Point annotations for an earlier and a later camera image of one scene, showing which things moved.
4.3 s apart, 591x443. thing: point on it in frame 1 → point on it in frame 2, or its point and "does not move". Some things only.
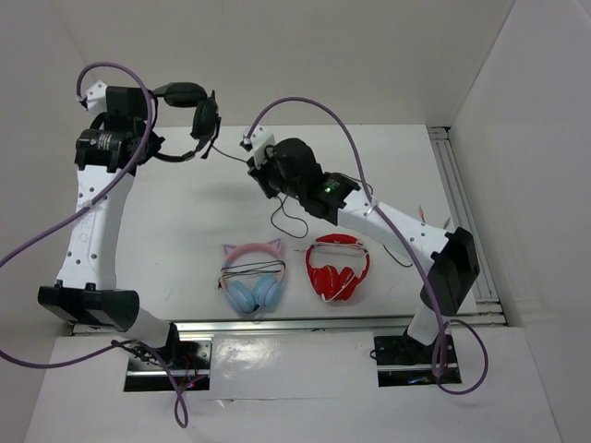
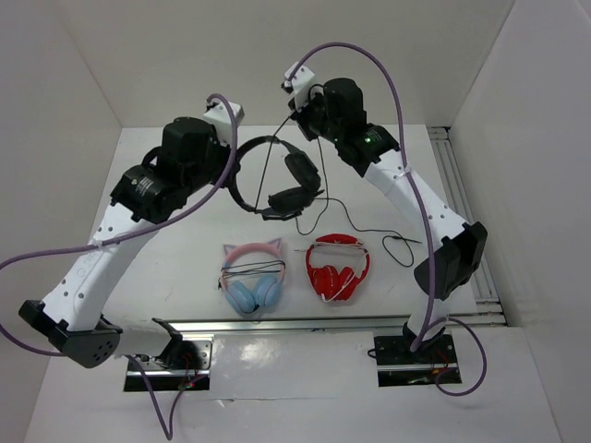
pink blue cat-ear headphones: [252, 275] does not move
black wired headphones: [205, 117] → [287, 202]
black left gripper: [151, 140] → [214, 142]
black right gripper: [258, 175] → [316, 97]
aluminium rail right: [487, 310] does not move
